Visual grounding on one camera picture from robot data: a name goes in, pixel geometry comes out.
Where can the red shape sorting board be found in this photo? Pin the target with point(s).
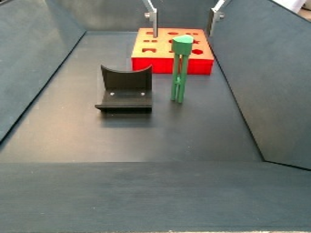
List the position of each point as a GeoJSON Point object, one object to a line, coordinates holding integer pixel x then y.
{"type": "Point", "coordinates": [153, 51]}

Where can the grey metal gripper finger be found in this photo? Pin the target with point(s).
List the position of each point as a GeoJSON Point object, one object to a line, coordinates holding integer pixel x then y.
{"type": "Point", "coordinates": [215, 15]}
{"type": "Point", "coordinates": [151, 14]}

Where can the green three prong peg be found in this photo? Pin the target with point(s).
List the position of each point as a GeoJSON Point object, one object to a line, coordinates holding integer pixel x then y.
{"type": "Point", "coordinates": [182, 49]}

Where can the black curved plastic stand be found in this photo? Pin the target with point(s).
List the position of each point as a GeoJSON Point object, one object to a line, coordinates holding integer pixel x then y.
{"type": "Point", "coordinates": [127, 89]}

